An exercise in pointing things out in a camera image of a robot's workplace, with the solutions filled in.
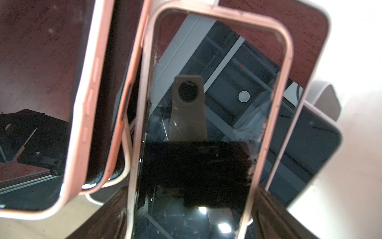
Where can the pink case phone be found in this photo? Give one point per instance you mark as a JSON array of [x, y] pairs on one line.
[[52, 55], [211, 87]]

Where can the white case phone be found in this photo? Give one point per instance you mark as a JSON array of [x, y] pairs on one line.
[[306, 136]]

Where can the white plastic storage box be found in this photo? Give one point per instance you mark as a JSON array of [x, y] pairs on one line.
[[345, 199]]

